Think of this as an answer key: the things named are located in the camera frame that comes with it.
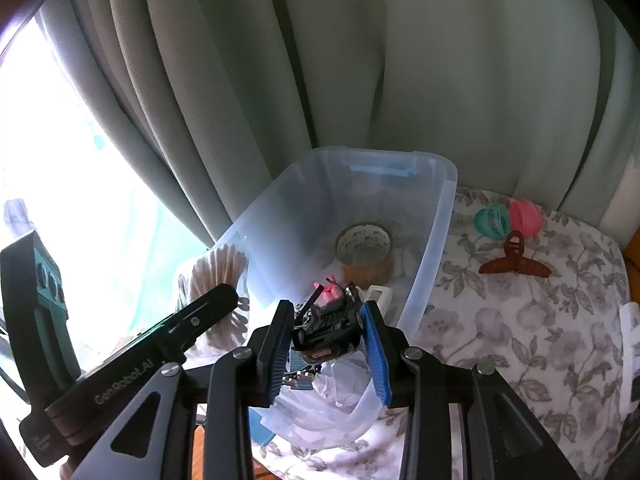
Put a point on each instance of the pink hair roller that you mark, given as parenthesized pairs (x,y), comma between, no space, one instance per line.
(327,294)

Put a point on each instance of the grey floral blanket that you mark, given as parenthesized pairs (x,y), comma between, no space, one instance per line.
(525,335)

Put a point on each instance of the white ruffled paper cups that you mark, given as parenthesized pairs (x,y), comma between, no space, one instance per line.
(225,265)

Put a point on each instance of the brown tape roll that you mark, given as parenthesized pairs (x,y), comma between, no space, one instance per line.
(367,272)

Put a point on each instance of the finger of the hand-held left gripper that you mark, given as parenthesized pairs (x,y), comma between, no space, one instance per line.
(200,317)

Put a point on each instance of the clear plastic storage container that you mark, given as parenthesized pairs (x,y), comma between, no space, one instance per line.
(435,240)

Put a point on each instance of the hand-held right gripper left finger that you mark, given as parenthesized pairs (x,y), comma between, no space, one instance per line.
(280,360)

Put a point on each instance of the green curtain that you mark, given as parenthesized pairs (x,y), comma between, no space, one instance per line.
(400,60)

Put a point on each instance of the crumpled white paper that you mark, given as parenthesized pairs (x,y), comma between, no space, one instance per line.
(330,400)

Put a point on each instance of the black studded headband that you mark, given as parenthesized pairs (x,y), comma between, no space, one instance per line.
(325,330)

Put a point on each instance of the brown hair claw clip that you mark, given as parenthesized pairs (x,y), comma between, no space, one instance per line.
(520,265)

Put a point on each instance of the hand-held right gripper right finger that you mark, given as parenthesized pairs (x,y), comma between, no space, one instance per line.
(375,355)

